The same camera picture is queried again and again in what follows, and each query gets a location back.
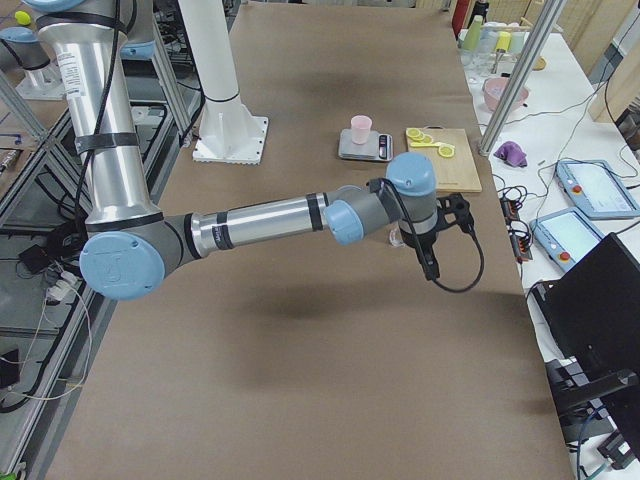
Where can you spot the yellow plastic knife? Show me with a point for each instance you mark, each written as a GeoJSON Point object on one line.
{"type": "Point", "coordinates": [430, 145]}

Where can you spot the pink plastic cup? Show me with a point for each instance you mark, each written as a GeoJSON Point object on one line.
{"type": "Point", "coordinates": [360, 127]}

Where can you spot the teach pendant near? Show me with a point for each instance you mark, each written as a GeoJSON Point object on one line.
{"type": "Point", "coordinates": [567, 236]}

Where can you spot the green cup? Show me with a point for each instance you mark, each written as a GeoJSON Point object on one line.
{"type": "Point", "coordinates": [472, 37]}

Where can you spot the bamboo cutting board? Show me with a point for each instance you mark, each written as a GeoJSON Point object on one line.
{"type": "Point", "coordinates": [456, 174]}

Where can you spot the lemon slice bottom front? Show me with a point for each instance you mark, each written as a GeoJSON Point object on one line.
{"type": "Point", "coordinates": [446, 150]}

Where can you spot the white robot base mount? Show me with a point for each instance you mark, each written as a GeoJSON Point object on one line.
{"type": "Point", "coordinates": [228, 132]}

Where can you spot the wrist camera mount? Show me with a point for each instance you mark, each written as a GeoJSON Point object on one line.
{"type": "Point", "coordinates": [454, 209]}

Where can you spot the lemon slice top right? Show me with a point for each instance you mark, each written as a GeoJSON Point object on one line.
{"type": "Point", "coordinates": [411, 132]}

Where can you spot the teach pendant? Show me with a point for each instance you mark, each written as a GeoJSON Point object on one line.
{"type": "Point", "coordinates": [595, 190]}
{"type": "Point", "coordinates": [567, 236]}

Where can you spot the digital kitchen scale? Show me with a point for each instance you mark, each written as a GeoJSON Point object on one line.
{"type": "Point", "coordinates": [378, 147]}

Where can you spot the purple cloth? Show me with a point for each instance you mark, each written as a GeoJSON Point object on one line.
{"type": "Point", "coordinates": [512, 154]}

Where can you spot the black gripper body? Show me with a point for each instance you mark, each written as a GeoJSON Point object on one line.
{"type": "Point", "coordinates": [418, 240]}

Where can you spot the aluminium frame post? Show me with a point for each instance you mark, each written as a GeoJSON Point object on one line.
{"type": "Point", "coordinates": [533, 46]}

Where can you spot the pink bowl with ice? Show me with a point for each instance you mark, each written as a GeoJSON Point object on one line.
{"type": "Point", "coordinates": [493, 90]}

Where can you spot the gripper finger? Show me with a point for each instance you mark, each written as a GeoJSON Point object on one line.
{"type": "Point", "coordinates": [428, 262]}

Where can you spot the teach pendant far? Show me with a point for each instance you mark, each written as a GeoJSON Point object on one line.
{"type": "Point", "coordinates": [595, 190]}

